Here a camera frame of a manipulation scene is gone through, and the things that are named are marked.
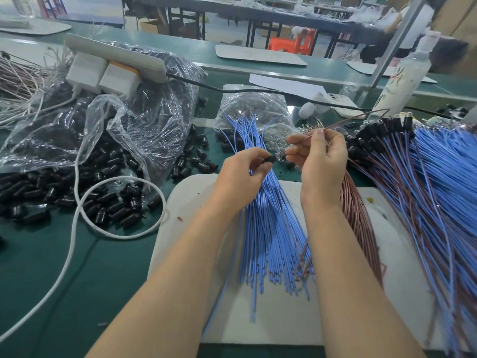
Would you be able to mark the long black-frame table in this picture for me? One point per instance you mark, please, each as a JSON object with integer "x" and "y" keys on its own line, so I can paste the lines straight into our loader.
{"x": 246, "y": 9}

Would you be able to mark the pile of black plastic caps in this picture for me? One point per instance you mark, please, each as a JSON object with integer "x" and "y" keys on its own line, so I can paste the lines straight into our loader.
{"x": 30, "y": 197}

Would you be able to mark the cardboard boxes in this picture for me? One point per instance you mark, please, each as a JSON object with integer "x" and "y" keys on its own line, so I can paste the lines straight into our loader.
{"x": 458, "y": 24}

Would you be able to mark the white flat device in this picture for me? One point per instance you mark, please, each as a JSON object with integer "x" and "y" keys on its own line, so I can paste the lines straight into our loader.
{"x": 343, "y": 106}

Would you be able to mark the short metal frame post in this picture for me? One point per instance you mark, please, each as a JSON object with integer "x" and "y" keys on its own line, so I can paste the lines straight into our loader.
{"x": 471, "y": 115}

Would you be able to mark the white work board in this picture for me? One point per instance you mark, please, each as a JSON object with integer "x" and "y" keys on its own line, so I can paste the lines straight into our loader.
{"x": 283, "y": 324}

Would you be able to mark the white computer mouse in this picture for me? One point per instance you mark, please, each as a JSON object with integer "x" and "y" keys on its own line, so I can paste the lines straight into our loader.
{"x": 307, "y": 111}

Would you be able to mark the white flat tray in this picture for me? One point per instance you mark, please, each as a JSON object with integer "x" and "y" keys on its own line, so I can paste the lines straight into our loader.
{"x": 261, "y": 55}
{"x": 31, "y": 26}
{"x": 361, "y": 69}

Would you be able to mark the white paper sheet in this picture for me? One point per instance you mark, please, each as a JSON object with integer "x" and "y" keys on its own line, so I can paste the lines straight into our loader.
{"x": 285, "y": 85}

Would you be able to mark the orange plastic stool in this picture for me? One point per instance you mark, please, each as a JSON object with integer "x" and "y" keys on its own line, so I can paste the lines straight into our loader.
{"x": 292, "y": 42}

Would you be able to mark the person's left forearm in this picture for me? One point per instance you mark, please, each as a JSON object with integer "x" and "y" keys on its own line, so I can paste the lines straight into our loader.
{"x": 160, "y": 302}

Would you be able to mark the person's right forearm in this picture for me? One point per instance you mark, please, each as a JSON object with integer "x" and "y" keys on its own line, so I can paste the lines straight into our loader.
{"x": 358, "y": 302}

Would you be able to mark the white orange charger adapter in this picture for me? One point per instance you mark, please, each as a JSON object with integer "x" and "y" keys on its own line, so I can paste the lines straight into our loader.
{"x": 119, "y": 79}

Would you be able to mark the small clear plastic bag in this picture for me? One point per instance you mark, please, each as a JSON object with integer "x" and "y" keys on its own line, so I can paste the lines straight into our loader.
{"x": 252, "y": 106}

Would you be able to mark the blue table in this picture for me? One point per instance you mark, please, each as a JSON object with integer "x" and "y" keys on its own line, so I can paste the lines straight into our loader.
{"x": 78, "y": 8}

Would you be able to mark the large clear plastic bag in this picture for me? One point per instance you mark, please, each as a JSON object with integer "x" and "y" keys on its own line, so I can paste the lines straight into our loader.
{"x": 155, "y": 112}

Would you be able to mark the person's right hand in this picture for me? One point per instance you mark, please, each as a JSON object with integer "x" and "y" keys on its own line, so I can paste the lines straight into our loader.
{"x": 320, "y": 167}

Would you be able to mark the slanted metal frame post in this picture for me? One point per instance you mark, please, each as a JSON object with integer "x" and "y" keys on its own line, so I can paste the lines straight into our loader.
{"x": 399, "y": 37}

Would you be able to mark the black cap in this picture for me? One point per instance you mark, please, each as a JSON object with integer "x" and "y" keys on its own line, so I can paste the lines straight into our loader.
{"x": 268, "y": 158}

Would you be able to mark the white power strip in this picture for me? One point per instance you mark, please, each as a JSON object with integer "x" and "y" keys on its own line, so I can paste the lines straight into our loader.
{"x": 114, "y": 54}

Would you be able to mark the white spray bottle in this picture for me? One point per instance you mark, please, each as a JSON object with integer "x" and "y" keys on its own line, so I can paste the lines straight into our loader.
{"x": 400, "y": 82}

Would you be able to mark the person's left hand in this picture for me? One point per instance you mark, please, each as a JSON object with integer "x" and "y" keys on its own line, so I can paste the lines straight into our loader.
{"x": 238, "y": 181}

